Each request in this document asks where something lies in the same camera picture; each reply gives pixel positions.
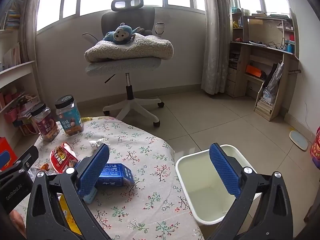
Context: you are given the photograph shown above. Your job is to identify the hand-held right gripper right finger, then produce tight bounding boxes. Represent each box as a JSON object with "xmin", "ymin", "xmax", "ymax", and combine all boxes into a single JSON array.
[{"xmin": 209, "ymin": 143, "xmax": 294, "ymax": 240}]

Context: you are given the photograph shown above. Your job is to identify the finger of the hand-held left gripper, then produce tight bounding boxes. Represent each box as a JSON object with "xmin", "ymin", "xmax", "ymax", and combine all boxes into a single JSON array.
[
  {"xmin": 15, "ymin": 145, "xmax": 39, "ymax": 172},
  {"xmin": 0, "ymin": 150, "xmax": 16, "ymax": 178}
]

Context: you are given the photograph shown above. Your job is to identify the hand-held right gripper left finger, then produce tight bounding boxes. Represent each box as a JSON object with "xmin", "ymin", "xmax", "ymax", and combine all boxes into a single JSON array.
[{"xmin": 26, "ymin": 143, "xmax": 118, "ymax": 240}]

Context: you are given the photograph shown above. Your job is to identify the blue cardboard box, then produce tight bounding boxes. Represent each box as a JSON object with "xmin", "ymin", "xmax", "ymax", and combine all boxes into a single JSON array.
[{"xmin": 96, "ymin": 163, "xmax": 135, "ymax": 187}]

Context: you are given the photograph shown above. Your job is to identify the white trash bin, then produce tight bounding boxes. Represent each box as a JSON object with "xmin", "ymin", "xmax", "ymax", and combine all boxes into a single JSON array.
[{"xmin": 175, "ymin": 144, "xmax": 258, "ymax": 227}]

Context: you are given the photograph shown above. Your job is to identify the white tissue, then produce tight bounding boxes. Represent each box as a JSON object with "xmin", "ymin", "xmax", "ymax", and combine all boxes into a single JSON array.
[{"xmin": 89, "ymin": 138, "xmax": 110, "ymax": 150}]

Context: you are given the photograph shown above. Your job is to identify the red snack packet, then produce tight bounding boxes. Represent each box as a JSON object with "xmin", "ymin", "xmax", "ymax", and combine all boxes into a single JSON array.
[{"xmin": 50, "ymin": 142, "xmax": 79, "ymax": 174}]

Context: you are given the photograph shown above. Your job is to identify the yellow snack packet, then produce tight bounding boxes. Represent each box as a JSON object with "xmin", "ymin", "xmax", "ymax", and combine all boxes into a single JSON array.
[{"xmin": 59, "ymin": 194, "xmax": 83, "ymax": 235}]

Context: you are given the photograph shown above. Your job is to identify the person's left hand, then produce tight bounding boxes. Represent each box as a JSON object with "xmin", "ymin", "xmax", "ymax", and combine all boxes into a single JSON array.
[{"xmin": 10, "ymin": 209, "xmax": 27, "ymax": 238}]

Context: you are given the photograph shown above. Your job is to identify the red gift box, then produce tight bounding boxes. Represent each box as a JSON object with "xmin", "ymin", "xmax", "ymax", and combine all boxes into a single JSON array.
[{"xmin": 0, "ymin": 137, "xmax": 18, "ymax": 170}]

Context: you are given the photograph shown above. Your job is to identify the clear plastic wrapper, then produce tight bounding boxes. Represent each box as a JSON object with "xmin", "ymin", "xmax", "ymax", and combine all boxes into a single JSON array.
[{"xmin": 27, "ymin": 162, "xmax": 54, "ymax": 180}]

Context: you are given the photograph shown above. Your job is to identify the light blue wrapper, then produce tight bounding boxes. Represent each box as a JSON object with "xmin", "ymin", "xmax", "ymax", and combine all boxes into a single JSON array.
[{"xmin": 83, "ymin": 189, "xmax": 98, "ymax": 204}]

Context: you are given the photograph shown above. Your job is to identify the maroon label snack jar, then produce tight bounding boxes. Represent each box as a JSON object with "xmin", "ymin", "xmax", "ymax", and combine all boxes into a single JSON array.
[{"xmin": 30, "ymin": 103, "xmax": 60, "ymax": 142}]

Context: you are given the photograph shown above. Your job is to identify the stack of magazines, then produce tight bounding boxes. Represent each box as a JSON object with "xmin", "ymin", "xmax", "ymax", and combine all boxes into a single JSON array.
[{"xmin": 19, "ymin": 95, "xmax": 40, "ymax": 120}]

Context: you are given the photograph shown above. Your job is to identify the teal label snack jar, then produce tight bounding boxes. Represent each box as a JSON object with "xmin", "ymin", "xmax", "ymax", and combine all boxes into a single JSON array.
[{"xmin": 55, "ymin": 95, "xmax": 85, "ymax": 137}]

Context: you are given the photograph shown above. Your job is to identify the floral tablecloth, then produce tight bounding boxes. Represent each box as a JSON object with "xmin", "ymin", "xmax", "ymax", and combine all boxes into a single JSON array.
[{"xmin": 15, "ymin": 116, "xmax": 204, "ymax": 240}]

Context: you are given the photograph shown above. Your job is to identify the stack of worn books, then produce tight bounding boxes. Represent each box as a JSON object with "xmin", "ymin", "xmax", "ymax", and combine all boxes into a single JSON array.
[{"xmin": 255, "ymin": 97, "xmax": 273, "ymax": 117}]

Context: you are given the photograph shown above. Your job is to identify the light blue bathroom scale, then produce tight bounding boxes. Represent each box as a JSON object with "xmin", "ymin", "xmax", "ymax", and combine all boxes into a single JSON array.
[{"xmin": 289, "ymin": 130, "xmax": 309, "ymax": 151}]

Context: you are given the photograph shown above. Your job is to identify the white bookshelf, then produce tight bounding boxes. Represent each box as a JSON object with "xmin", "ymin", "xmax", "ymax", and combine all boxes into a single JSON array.
[{"xmin": 0, "ymin": 27, "xmax": 42, "ymax": 140}]

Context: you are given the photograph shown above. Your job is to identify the red printed bag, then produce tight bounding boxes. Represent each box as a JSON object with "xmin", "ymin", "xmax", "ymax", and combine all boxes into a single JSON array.
[{"xmin": 310, "ymin": 126, "xmax": 320, "ymax": 169}]

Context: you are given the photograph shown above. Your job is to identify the silver folded umbrella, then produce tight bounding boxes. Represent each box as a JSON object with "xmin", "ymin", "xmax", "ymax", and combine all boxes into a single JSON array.
[{"xmin": 262, "ymin": 61, "xmax": 285, "ymax": 105}]

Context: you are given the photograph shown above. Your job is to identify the orange box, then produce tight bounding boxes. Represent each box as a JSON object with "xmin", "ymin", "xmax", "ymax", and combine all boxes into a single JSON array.
[{"xmin": 245, "ymin": 64, "xmax": 267, "ymax": 79}]

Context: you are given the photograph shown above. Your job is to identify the grey office chair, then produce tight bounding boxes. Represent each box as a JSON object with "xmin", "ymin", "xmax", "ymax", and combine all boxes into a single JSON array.
[{"xmin": 82, "ymin": 0, "xmax": 165, "ymax": 127}]

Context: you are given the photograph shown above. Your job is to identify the wooden desk shelf unit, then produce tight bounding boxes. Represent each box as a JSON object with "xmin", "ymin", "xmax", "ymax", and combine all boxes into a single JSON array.
[{"xmin": 226, "ymin": 7, "xmax": 300, "ymax": 122}]

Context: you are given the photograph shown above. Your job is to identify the beige plain curtain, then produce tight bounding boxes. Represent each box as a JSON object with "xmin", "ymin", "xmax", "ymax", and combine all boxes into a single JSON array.
[{"xmin": 19, "ymin": 0, "xmax": 45, "ymax": 63}]

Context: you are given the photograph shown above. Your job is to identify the cream fleece blanket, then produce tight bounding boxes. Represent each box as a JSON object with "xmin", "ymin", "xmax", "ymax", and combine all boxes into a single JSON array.
[{"xmin": 84, "ymin": 34, "xmax": 174, "ymax": 63}]

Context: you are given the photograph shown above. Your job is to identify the beige patterned curtain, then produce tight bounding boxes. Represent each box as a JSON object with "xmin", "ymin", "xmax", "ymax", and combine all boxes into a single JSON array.
[{"xmin": 201, "ymin": 0, "xmax": 240, "ymax": 95}]

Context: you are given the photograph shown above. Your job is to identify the stack of colourful books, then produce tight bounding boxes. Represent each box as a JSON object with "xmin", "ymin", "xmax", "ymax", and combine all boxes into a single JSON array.
[{"xmin": 5, "ymin": 10, "xmax": 22, "ymax": 29}]

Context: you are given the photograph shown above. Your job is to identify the blue monkey plush toy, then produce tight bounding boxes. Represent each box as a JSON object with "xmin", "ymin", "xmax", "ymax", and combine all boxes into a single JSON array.
[{"xmin": 102, "ymin": 23, "xmax": 147, "ymax": 43}]

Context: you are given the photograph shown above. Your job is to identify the black cables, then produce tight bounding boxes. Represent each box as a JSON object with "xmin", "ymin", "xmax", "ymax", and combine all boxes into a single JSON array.
[{"xmin": 265, "ymin": 39, "xmax": 287, "ymax": 50}]

